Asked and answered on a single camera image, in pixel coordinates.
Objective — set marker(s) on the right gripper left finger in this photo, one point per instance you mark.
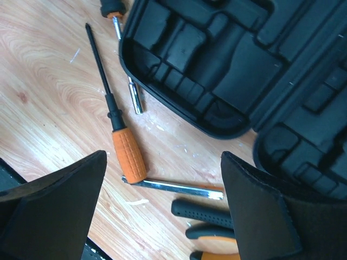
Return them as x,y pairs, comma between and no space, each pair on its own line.
50,217

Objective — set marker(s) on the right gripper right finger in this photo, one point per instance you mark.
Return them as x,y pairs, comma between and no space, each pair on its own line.
277,219

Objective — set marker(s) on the orange-handled screwdriver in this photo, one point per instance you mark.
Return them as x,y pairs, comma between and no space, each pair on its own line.
125,145

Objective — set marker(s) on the black plastic tool case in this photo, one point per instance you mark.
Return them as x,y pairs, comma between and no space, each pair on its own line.
275,67

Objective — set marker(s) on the black-handled screwdriver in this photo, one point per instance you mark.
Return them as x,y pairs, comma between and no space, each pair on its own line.
114,10

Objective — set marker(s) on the silver metal file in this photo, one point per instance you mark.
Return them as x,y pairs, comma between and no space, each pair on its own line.
215,193

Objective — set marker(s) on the claw hammer black handle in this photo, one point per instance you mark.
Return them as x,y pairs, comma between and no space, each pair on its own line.
187,209

